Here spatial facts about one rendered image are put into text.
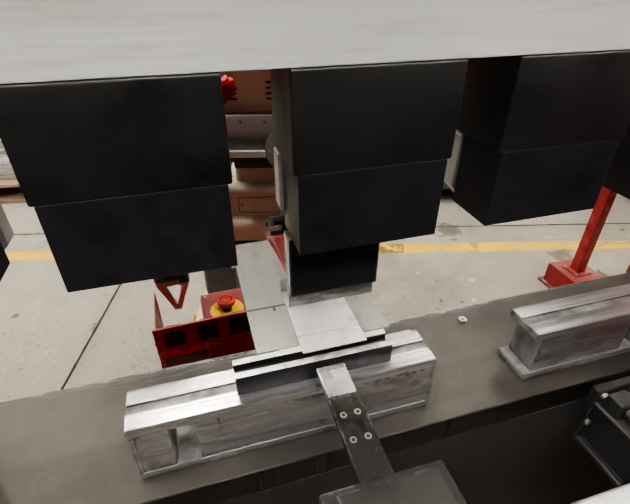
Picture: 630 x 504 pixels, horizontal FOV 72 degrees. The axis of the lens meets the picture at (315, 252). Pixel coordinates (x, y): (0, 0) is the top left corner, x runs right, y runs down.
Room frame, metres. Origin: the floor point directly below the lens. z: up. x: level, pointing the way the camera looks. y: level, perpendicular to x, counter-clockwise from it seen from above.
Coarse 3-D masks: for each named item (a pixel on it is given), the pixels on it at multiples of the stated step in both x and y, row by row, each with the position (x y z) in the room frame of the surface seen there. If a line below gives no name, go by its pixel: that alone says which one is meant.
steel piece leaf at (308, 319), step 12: (288, 300) 0.48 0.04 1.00; (336, 300) 0.48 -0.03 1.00; (288, 312) 0.46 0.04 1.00; (300, 312) 0.46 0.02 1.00; (312, 312) 0.46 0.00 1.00; (324, 312) 0.46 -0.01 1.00; (336, 312) 0.46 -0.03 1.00; (348, 312) 0.46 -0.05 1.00; (300, 324) 0.43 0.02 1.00; (312, 324) 0.43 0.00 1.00; (324, 324) 0.43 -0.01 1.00; (336, 324) 0.43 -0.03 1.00; (348, 324) 0.43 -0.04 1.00; (300, 336) 0.41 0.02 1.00
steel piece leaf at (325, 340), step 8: (344, 328) 0.42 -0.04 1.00; (352, 328) 0.42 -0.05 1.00; (360, 328) 0.42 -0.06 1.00; (304, 336) 0.41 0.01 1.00; (312, 336) 0.41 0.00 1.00; (320, 336) 0.41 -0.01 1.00; (328, 336) 0.41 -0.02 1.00; (336, 336) 0.41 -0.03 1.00; (344, 336) 0.41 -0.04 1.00; (352, 336) 0.41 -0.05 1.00; (360, 336) 0.41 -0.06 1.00; (304, 344) 0.40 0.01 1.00; (312, 344) 0.40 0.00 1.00; (320, 344) 0.40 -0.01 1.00; (328, 344) 0.40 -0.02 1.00; (336, 344) 0.40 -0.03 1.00; (344, 344) 0.40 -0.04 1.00; (304, 352) 0.38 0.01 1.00
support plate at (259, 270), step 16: (240, 256) 0.60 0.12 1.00; (256, 256) 0.60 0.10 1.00; (272, 256) 0.60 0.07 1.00; (240, 272) 0.55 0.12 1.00; (256, 272) 0.55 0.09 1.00; (272, 272) 0.55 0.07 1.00; (256, 288) 0.51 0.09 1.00; (272, 288) 0.51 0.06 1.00; (256, 304) 0.48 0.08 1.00; (272, 304) 0.48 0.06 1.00; (352, 304) 0.48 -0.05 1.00; (368, 304) 0.48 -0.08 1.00; (256, 320) 0.44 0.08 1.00; (272, 320) 0.44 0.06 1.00; (288, 320) 0.44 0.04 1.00; (368, 320) 0.44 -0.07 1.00; (384, 320) 0.44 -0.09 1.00; (256, 336) 0.41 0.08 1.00; (272, 336) 0.41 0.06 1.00; (288, 336) 0.41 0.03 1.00; (256, 352) 0.38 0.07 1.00
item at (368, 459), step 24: (336, 384) 0.33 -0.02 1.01; (336, 408) 0.30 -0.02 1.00; (360, 408) 0.30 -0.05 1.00; (360, 432) 0.27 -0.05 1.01; (360, 456) 0.24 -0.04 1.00; (384, 456) 0.24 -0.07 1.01; (360, 480) 0.22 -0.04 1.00; (384, 480) 0.21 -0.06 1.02; (408, 480) 0.20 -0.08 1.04; (432, 480) 0.20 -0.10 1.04
